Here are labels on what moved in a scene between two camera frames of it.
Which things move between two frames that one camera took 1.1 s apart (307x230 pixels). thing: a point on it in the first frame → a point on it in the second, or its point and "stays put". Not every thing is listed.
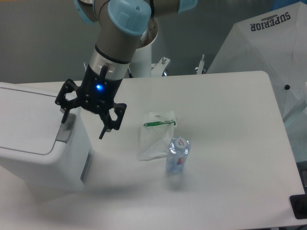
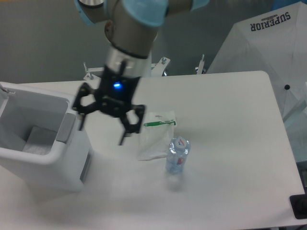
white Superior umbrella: (275, 42) stays put
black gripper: (97, 92) → (115, 95)
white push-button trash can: (38, 149) stays put
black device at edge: (299, 203) stays put
